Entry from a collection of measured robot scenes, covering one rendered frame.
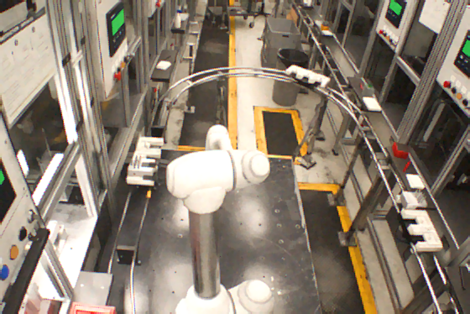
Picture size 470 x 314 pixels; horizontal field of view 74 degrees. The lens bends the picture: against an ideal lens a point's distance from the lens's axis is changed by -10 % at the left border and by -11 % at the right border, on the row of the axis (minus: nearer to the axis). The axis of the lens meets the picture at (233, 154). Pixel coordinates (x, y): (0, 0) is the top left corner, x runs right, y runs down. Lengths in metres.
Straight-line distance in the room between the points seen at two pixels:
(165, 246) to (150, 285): 0.23
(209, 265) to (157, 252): 0.62
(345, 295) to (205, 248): 1.62
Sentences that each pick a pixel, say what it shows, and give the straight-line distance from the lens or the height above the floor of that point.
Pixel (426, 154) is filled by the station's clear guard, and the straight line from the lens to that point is 2.29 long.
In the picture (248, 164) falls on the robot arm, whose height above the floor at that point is 1.49.
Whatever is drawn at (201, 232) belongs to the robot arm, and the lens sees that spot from 1.13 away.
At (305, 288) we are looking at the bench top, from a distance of 1.77.
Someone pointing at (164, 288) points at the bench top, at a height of 0.68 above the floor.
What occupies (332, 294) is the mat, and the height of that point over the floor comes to 0.01.
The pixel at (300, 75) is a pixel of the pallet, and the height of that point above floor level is 0.88.
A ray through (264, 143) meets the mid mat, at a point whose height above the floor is 0.01.
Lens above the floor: 2.16
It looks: 40 degrees down
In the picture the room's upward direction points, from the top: 7 degrees clockwise
